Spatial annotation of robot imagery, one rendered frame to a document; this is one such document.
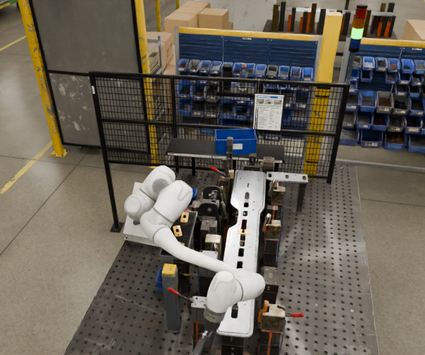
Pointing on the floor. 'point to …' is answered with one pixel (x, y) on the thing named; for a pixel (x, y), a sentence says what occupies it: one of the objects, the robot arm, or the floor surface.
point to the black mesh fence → (203, 123)
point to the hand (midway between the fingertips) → (201, 353)
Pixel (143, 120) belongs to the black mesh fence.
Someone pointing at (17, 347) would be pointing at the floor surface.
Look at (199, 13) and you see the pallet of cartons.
